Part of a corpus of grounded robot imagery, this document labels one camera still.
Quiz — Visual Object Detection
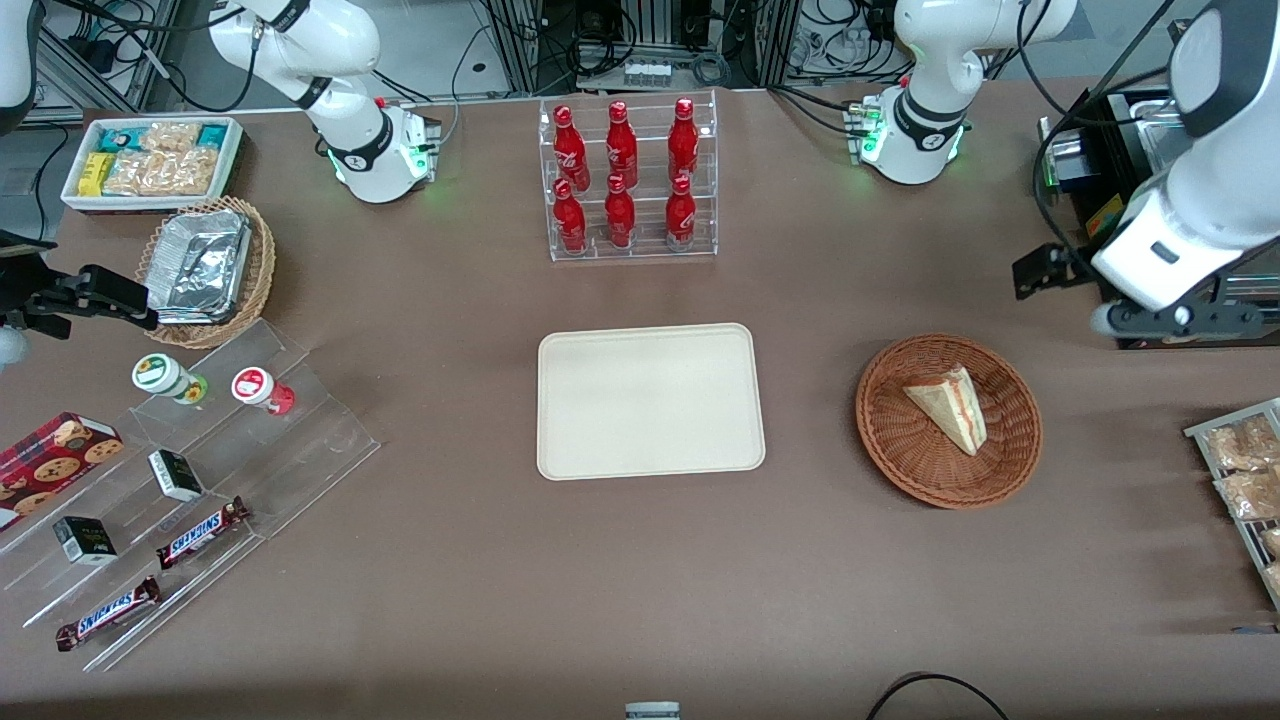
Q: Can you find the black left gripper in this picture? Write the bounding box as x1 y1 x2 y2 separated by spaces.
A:
1012 242 1107 302

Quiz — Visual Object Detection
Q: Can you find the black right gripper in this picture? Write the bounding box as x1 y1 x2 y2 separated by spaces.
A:
0 230 162 339

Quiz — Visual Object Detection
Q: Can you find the triangular sandwich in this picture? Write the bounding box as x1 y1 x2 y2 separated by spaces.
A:
903 364 989 457

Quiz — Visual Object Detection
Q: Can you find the aluminium foil tray stack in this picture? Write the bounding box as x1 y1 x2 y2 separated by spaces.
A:
147 210 251 326

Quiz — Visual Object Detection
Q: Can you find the light wicker basket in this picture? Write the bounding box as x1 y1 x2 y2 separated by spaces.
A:
135 197 276 349

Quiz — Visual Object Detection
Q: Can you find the brown wicker basket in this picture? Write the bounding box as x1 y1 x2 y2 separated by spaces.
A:
855 333 1044 511

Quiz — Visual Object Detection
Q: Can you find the beige rectangular tray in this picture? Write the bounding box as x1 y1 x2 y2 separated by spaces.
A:
537 322 767 482

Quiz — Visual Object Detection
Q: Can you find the green lidded cup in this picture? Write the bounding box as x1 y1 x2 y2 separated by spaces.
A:
132 353 209 405

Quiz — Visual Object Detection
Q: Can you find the black food warmer appliance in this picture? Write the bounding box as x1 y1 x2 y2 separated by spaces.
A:
1035 88 1280 351

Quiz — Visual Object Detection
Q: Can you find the white snack bin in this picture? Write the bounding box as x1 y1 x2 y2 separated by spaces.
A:
60 115 246 216

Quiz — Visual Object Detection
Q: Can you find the clear cracker bag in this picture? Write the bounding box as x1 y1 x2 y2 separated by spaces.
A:
140 122 201 153
155 148 218 196
105 150 161 196

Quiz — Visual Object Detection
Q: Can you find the red lidded cup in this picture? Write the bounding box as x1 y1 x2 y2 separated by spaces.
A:
232 367 296 416

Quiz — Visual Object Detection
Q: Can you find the red tartan cookie box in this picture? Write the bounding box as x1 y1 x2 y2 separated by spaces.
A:
0 412 124 531

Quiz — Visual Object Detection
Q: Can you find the small black box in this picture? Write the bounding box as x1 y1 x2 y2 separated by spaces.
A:
53 516 118 566
148 450 204 503

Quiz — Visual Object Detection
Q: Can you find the clear acrylic stepped stand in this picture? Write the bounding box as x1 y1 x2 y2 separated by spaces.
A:
0 318 381 673

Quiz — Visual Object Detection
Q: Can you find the Snickers chocolate bar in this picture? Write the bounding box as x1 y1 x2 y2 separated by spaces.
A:
55 575 163 653
157 497 251 571

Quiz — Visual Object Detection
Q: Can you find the red cola bottle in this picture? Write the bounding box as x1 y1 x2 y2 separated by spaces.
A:
668 97 700 184
606 101 639 189
553 179 588 254
553 105 591 193
665 176 697 251
605 174 637 249

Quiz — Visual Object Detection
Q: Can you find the clear acrylic bottle rack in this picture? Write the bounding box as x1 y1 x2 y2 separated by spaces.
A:
538 90 719 263

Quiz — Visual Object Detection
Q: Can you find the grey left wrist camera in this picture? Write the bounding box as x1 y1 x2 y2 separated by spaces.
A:
1090 298 1267 343

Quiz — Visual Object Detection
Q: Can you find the grey wire rack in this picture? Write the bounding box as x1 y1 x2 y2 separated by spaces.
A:
1185 398 1280 611

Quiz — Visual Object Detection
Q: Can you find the black floor cable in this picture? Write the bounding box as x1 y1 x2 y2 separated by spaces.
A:
865 672 1011 720

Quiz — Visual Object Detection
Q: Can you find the aluminium frame rack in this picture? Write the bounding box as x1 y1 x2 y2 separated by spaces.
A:
478 0 801 96

